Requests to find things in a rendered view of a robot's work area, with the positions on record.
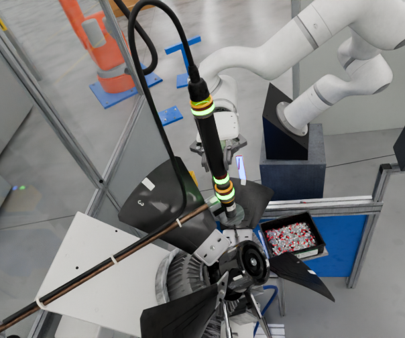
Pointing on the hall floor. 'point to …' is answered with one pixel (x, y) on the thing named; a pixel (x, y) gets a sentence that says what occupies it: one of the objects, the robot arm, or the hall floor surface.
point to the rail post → (362, 249)
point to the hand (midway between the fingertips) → (216, 160)
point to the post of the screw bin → (281, 296)
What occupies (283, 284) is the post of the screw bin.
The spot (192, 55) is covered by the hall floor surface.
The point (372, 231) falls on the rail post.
